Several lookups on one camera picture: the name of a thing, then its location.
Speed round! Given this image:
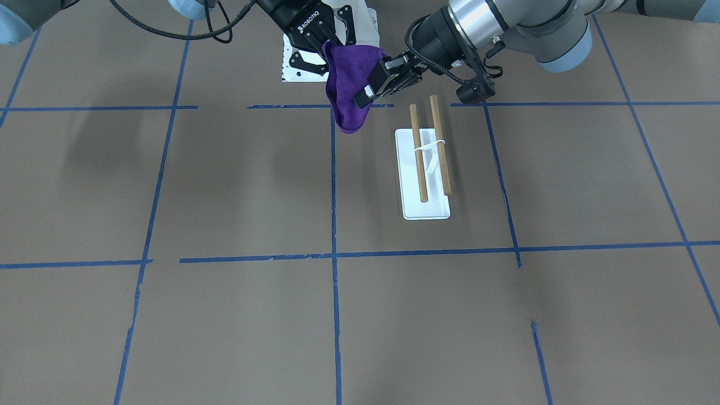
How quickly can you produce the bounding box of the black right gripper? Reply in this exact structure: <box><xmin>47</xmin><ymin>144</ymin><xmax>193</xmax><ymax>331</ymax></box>
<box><xmin>257</xmin><ymin>1</ymin><xmax>357</xmax><ymax>77</ymax></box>

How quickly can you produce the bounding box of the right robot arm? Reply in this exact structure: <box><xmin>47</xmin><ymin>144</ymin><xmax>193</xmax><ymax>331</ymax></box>
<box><xmin>1</xmin><ymin>1</ymin><xmax>357</xmax><ymax>76</ymax></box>

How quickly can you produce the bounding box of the white towel rack base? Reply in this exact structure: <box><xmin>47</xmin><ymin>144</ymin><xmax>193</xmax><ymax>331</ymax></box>
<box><xmin>394</xmin><ymin>128</ymin><xmax>451</xmax><ymax>221</ymax></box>

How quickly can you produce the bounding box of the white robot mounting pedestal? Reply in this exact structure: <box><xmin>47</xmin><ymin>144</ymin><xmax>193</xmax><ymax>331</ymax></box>
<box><xmin>281</xmin><ymin>1</ymin><xmax>380</xmax><ymax>83</ymax></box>

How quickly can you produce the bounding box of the longer wooden rack rod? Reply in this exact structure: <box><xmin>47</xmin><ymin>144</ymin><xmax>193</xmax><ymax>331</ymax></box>
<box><xmin>429</xmin><ymin>94</ymin><xmax>452</xmax><ymax>196</ymax></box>

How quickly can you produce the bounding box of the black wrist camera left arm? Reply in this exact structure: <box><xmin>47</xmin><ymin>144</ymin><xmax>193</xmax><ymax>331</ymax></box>
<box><xmin>457</xmin><ymin>36</ymin><xmax>506</xmax><ymax>104</ymax></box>

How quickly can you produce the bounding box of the purple towel with loop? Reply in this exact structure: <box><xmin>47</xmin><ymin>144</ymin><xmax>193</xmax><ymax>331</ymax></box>
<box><xmin>322</xmin><ymin>41</ymin><xmax>386</xmax><ymax>134</ymax></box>

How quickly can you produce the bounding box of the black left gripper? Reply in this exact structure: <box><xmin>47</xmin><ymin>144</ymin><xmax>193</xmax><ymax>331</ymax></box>
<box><xmin>354</xmin><ymin>12</ymin><xmax>475</xmax><ymax>109</ymax></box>

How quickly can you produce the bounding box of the shorter wooden rack rod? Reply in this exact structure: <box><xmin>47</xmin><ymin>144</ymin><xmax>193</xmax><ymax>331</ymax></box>
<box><xmin>409</xmin><ymin>103</ymin><xmax>429</xmax><ymax>203</ymax></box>

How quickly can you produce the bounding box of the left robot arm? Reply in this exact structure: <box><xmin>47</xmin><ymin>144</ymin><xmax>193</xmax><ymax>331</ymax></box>
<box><xmin>352</xmin><ymin>1</ymin><xmax>718</xmax><ymax>108</ymax></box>

